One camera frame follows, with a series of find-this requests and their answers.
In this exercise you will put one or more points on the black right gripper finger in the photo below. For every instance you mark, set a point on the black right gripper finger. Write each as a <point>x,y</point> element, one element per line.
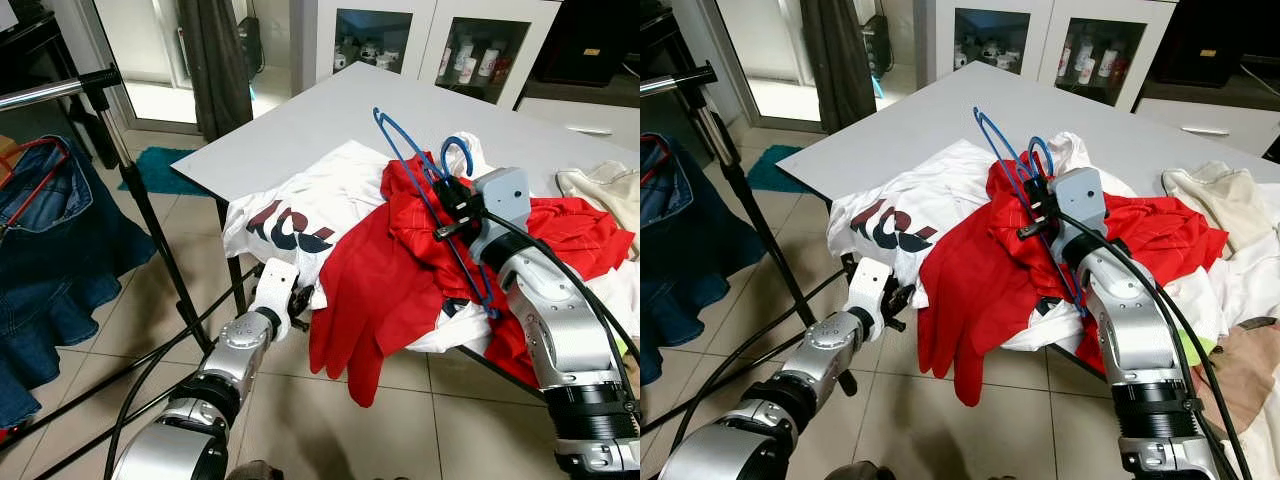
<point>1036,193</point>
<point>455,193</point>

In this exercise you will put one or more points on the white T-shirt red black print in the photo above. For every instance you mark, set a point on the white T-shirt red black print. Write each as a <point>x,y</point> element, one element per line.
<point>900,195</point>
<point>300,200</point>

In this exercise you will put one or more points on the red polo shirt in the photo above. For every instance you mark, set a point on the red polo shirt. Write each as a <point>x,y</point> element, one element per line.
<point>1160,235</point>
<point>570,230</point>

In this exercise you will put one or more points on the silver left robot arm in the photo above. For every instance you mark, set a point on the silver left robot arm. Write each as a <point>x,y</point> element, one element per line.
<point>820,350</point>
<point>235,350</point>

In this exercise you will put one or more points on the pink hanger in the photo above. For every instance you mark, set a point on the pink hanger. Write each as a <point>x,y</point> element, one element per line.
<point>660,165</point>
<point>48,170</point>

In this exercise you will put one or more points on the white table black legs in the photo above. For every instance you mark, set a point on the white table black legs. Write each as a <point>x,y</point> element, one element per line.
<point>330,110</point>
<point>930,110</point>

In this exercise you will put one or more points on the cream crumpled garment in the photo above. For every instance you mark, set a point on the cream crumpled garment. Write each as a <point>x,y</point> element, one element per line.
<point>605,190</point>
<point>1220,200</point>

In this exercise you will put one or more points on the wide white drawer front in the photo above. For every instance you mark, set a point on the wide white drawer front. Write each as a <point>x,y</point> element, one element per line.
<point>590,125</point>
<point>1210,128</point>

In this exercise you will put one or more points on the chrome and black clothes rack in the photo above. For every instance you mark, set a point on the chrome and black clothes rack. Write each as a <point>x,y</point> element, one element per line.
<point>745,215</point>
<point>160,240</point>

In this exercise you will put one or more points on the white glass door cabinet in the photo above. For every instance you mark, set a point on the white glass door cabinet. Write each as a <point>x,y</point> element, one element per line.
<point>1045,20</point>
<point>430,20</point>

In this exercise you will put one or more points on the dark left robot foot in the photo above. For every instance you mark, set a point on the dark left robot foot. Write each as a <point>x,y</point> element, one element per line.
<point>257,471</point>
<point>860,472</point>

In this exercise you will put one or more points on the teal floor mat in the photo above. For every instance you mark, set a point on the teal floor mat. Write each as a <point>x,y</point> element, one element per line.
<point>775,168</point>
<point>160,170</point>

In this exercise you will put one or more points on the black speaker box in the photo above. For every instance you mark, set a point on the black speaker box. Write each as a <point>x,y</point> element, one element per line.
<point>590,40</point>
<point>1210,40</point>

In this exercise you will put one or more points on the blue denim jeans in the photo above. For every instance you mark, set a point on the blue denim jeans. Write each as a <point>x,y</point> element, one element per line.
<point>690,270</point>
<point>60,270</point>

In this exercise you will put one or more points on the grey curtain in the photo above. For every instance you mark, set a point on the grey curtain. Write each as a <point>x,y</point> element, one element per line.
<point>220,60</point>
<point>840,60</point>

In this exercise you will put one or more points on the beige pink printed garment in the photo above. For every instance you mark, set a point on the beige pink printed garment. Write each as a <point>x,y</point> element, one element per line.
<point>1245,370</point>

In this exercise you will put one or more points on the black desk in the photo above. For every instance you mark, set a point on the black desk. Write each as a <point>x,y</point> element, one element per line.
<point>665,35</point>
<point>30,50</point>

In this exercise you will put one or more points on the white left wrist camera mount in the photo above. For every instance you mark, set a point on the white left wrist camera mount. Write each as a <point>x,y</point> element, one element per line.
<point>272,285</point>
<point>868,285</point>

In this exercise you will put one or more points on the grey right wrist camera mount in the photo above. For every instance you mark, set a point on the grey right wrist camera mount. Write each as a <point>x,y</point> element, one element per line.
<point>1080,200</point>
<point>505,200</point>

